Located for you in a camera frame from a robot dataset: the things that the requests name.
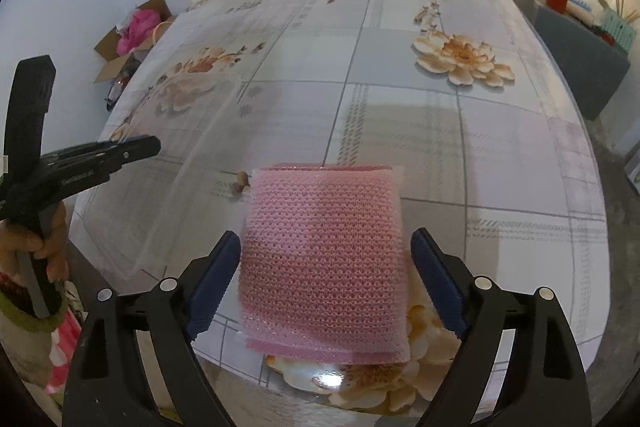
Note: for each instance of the person's left hand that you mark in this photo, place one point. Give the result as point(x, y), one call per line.
point(56, 252)

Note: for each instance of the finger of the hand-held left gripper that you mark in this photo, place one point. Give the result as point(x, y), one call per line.
point(30, 107)
point(130, 149)

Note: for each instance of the pink cloth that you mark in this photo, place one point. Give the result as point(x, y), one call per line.
point(137, 29)

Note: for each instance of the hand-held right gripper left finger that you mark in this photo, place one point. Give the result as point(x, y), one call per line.
point(217, 277)

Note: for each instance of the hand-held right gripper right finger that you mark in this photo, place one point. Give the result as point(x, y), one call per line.
point(435, 277)

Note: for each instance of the grey cabinet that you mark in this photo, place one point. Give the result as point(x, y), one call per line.
point(575, 57)

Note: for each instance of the person's pink dotted clothing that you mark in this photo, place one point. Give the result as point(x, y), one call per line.
point(65, 352)

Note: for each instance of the teal utensil holder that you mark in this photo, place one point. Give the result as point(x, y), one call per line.
point(620, 32)

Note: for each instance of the floral checked tablecloth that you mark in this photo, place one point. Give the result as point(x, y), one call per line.
point(450, 147)

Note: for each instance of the clear plastic bag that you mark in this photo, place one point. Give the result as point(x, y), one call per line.
point(170, 217)

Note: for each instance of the person's left forearm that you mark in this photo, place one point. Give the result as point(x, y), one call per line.
point(25, 347)

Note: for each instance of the open cardboard box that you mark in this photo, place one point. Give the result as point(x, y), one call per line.
point(107, 44)

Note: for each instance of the white and blue packet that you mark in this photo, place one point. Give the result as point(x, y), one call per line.
point(580, 9)

